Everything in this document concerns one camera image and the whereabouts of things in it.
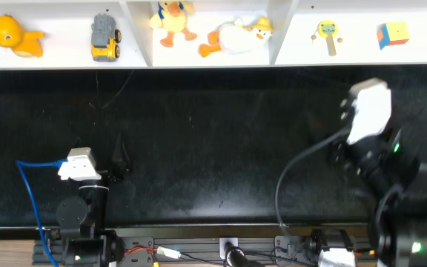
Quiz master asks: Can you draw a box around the yellow rubber duck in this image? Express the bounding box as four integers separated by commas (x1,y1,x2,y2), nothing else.
0,13,46,59

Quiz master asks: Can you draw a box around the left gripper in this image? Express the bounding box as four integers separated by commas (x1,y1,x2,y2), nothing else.
72,132,132,184

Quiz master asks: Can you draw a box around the yellow rattle drum toy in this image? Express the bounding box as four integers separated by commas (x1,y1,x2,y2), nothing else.
311,20,343,57

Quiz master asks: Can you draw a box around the white plush duck yellow hat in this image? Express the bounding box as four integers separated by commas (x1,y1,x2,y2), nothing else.
198,16,274,59

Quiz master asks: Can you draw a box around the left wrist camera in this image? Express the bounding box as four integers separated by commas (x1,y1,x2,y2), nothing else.
57,147,102,182

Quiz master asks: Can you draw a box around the blue cable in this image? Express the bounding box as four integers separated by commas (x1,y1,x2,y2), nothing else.
15,158,69,267

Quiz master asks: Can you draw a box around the mounting rail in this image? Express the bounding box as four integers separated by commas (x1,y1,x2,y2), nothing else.
31,235,377,267

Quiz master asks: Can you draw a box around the black cable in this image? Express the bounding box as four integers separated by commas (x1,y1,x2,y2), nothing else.
274,128,351,242

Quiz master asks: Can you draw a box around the grey and yellow toy truck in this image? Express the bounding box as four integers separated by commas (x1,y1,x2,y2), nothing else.
90,13,122,63

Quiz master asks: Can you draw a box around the white shelf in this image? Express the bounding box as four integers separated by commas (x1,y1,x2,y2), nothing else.
0,0,427,70

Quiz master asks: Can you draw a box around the many-coloured puzzle cube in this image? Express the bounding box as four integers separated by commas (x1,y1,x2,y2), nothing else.
376,21,410,50

